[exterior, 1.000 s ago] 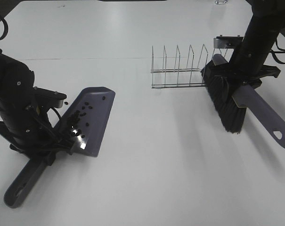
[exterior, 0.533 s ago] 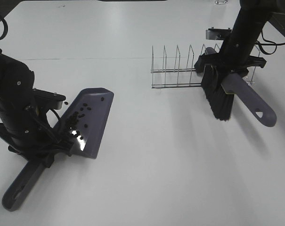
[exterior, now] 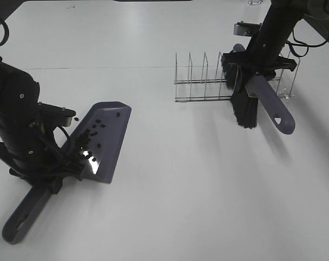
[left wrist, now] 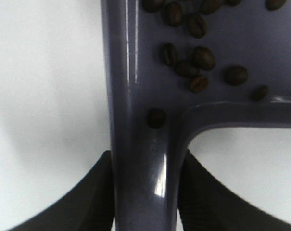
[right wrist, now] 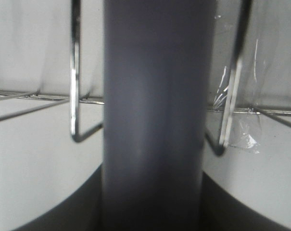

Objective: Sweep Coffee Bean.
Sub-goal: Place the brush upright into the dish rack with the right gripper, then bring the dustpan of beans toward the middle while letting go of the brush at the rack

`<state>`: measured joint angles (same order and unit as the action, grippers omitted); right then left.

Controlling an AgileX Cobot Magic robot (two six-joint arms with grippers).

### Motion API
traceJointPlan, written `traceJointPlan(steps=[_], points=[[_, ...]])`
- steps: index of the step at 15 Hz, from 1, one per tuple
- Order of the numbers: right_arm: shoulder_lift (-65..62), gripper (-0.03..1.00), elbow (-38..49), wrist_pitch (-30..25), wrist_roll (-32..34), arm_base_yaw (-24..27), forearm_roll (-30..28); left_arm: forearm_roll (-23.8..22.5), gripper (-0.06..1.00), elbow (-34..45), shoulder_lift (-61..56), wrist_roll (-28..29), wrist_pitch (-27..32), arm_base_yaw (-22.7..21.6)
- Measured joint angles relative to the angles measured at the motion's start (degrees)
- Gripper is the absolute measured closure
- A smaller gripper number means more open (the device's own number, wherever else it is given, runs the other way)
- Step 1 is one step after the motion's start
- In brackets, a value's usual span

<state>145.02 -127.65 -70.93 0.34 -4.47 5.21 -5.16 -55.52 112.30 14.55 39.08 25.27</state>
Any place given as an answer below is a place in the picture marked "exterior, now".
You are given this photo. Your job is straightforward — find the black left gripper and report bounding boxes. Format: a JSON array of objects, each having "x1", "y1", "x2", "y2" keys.
[{"x1": 0, "y1": 109, "x2": 85, "y2": 195}]

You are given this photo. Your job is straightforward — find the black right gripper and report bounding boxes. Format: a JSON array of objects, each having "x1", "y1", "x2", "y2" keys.
[{"x1": 221, "y1": 38, "x2": 297, "y2": 79}]

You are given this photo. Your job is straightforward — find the purple hand brush black bristles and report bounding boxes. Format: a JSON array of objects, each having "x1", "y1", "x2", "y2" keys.
[{"x1": 221, "y1": 43, "x2": 295, "y2": 135}]

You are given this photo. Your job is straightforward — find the pile of coffee beans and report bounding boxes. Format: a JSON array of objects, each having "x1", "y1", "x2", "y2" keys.
[{"x1": 73, "y1": 111, "x2": 121, "y2": 161}]

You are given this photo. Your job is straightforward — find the purple plastic dustpan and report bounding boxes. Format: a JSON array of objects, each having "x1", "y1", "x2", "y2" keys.
[{"x1": 2, "y1": 102, "x2": 132, "y2": 245}]

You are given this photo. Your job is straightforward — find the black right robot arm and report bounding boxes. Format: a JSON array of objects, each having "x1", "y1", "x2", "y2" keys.
[{"x1": 221, "y1": 1, "x2": 329, "y2": 80}]

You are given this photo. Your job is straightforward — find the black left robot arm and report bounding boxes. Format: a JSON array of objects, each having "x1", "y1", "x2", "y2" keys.
[{"x1": 0, "y1": 57, "x2": 78, "y2": 194}]

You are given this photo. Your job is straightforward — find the clear glass cup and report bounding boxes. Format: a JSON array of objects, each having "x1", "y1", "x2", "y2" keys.
[{"x1": 247, "y1": 0, "x2": 264, "y2": 5}]

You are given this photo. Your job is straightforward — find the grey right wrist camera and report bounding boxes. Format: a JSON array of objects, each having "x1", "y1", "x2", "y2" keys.
[{"x1": 233, "y1": 21, "x2": 262, "y2": 37}]

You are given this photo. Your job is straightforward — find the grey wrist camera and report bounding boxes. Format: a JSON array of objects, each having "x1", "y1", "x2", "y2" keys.
[
  {"x1": 233, "y1": 21, "x2": 262, "y2": 37},
  {"x1": 38, "y1": 102, "x2": 76, "y2": 127}
]

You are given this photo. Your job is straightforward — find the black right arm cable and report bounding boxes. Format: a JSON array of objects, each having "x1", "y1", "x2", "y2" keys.
[{"x1": 285, "y1": 0, "x2": 329, "y2": 58}]

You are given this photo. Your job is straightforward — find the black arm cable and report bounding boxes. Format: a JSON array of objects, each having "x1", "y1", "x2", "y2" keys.
[
  {"x1": 285, "y1": 0, "x2": 329, "y2": 58},
  {"x1": 0, "y1": 9, "x2": 10, "y2": 52}
]

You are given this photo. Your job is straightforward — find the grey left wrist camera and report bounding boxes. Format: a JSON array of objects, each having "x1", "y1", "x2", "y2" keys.
[{"x1": 38, "y1": 102, "x2": 76, "y2": 127}]

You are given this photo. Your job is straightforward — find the chrome wire dish rack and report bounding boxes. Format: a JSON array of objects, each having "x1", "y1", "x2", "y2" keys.
[{"x1": 173, "y1": 47, "x2": 301, "y2": 102}]

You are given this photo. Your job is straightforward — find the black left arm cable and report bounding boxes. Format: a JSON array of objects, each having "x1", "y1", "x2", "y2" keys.
[{"x1": 0, "y1": 9, "x2": 10, "y2": 52}]

